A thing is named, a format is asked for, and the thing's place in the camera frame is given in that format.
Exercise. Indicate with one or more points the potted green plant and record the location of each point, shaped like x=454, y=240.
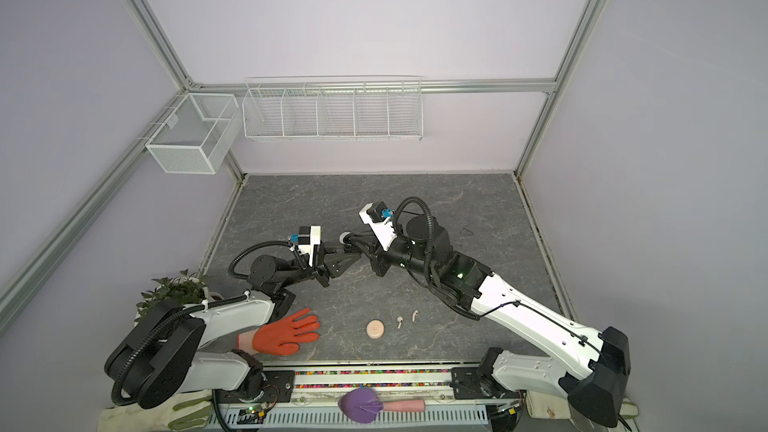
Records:
x=184, y=288

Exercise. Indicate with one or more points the white mesh box basket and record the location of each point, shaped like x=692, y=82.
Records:
x=197, y=134

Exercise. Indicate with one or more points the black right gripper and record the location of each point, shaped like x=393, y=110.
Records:
x=379, y=256

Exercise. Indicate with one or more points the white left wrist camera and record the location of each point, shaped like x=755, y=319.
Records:
x=308, y=241

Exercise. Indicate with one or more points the purple pink brush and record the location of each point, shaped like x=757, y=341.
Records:
x=363, y=406

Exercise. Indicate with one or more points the red rubber glove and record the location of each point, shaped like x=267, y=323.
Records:
x=283, y=337

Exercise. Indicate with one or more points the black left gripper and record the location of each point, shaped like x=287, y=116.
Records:
x=327, y=259

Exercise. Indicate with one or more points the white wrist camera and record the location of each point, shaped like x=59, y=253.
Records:
x=378, y=216
x=308, y=241

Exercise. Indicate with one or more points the white vented rail base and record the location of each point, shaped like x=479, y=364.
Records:
x=333, y=418

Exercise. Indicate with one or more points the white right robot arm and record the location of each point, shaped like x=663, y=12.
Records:
x=587, y=367

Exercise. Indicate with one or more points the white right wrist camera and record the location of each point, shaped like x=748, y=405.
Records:
x=378, y=216

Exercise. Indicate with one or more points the white wire wall shelf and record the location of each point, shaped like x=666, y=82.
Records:
x=334, y=108

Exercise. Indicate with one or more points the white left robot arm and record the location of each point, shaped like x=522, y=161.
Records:
x=164, y=353

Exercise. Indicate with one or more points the pink round charging case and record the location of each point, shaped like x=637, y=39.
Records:
x=375, y=329

